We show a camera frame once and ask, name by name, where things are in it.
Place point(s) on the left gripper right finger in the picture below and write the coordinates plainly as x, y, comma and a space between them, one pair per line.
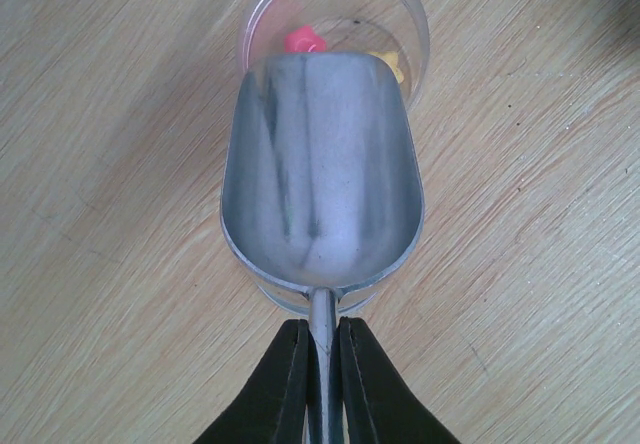
380, 407

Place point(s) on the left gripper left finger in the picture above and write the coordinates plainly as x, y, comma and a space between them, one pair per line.
270, 408

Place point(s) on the metal scoop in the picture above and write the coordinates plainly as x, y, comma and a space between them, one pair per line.
322, 198

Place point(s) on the yellow star candy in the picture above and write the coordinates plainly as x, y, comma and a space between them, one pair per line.
391, 59

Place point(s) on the pink star candy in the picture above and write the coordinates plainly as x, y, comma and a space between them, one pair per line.
304, 40

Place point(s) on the clear plastic jar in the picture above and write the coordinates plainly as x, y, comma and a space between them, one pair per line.
346, 26

